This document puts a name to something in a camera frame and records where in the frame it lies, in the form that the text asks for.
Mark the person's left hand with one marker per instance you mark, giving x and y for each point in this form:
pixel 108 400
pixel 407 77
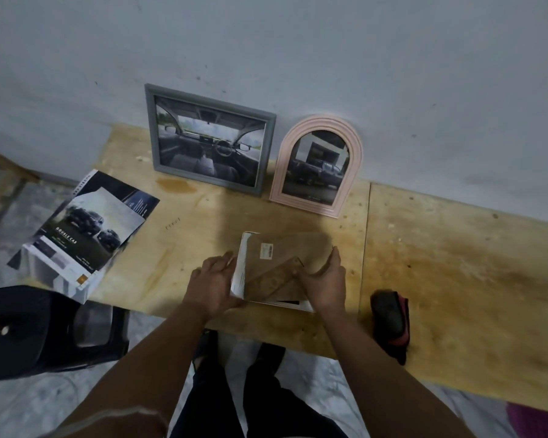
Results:
pixel 208 287

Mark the person's right hand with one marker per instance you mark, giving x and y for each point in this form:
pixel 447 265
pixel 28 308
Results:
pixel 329 289

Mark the person's right thumb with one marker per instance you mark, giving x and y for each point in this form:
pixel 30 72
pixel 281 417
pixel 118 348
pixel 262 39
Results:
pixel 308 280

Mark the person's left fingers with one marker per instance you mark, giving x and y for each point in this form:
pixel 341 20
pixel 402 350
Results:
pixel 218 263

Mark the brown frame stand leg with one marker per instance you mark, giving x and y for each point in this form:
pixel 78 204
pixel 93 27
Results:
pixel 271 280

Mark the white picture frame brown back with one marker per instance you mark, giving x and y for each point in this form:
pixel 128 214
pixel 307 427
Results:
pixel 283 248

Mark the person's right forearm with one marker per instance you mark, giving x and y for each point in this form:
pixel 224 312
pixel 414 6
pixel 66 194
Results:
pixel 383 378

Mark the person's left forearm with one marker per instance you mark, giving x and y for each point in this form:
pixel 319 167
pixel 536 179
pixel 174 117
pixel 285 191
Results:
pixel 150 374

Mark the black and red cutter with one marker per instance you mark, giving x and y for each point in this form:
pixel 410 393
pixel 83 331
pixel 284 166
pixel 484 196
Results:
pixel 389 321

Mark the person's black trousers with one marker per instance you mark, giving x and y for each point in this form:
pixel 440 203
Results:
pixel 265 401

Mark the loose car brochure page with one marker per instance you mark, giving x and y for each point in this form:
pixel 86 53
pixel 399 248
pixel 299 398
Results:
pixel 89 228

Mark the open car brochure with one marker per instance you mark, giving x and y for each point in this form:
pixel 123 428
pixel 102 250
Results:
pixel 57 275

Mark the person's grey shirt sleeve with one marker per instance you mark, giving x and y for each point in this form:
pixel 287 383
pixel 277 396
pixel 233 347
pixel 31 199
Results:
pixel 118 419

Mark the black plastic chair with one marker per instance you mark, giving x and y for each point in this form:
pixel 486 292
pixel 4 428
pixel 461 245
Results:
pixel 36 332

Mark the magenta cloth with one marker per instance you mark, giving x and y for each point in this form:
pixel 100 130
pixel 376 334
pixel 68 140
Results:
pixel 539 421

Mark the pink arched picture frame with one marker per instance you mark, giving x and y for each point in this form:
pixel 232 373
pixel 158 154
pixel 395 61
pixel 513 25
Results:
pixel 317 166

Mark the grey picture frame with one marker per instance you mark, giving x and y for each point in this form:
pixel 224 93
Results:
pixel 210 141

